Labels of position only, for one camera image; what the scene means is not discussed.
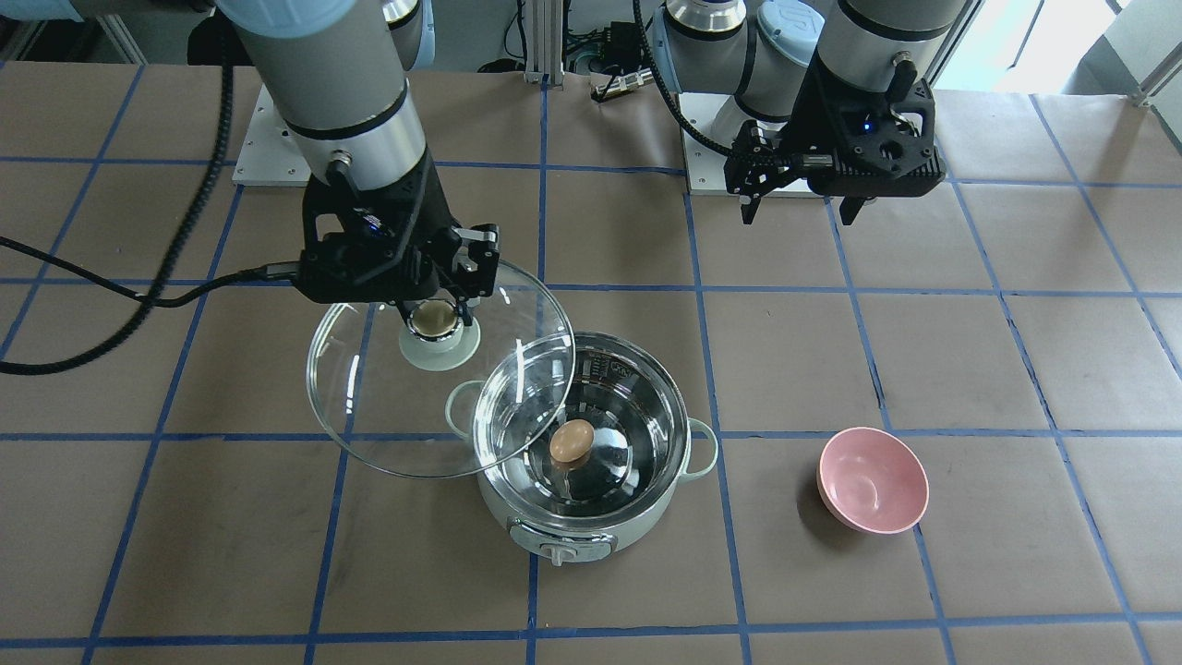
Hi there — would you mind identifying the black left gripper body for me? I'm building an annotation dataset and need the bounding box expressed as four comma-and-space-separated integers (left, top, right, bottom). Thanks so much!
785, 65, 947, 200

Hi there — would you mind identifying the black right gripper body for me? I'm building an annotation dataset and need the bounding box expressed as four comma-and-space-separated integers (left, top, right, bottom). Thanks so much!
298, 152, 462, 304

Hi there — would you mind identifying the glass pot lid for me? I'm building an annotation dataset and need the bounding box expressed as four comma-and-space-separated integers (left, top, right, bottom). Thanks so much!
305, 261, 573, 478

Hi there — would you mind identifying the brown egg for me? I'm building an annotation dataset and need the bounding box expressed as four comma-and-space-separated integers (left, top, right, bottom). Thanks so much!
548, 419, 595, 465

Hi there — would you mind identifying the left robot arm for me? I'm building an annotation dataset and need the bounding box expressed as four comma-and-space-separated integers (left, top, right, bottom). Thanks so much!
634, 1, 965, 224

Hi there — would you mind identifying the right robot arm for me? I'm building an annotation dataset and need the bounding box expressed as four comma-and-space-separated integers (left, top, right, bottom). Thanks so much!
4, 1, 500, 341

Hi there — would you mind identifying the light green electric pot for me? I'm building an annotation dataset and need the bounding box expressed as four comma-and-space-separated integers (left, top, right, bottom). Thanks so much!
444, 330, 720, 565

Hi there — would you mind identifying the pink bowl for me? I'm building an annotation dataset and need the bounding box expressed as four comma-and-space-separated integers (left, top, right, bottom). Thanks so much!
816, 428, 930, 536

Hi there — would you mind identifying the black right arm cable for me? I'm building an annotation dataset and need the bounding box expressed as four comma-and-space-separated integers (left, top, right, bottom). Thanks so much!
0, 28, 310, 376

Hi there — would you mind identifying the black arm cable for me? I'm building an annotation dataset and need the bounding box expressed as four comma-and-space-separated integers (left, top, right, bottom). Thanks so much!
0, 28, 310, 376
634, 0, 795, 158

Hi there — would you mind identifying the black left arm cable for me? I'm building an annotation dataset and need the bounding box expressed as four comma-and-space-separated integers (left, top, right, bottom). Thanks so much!
634, 0, 795, 158

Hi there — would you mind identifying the aluminium frame post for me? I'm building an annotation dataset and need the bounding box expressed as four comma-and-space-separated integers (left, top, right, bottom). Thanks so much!
521, 0, 566, 89

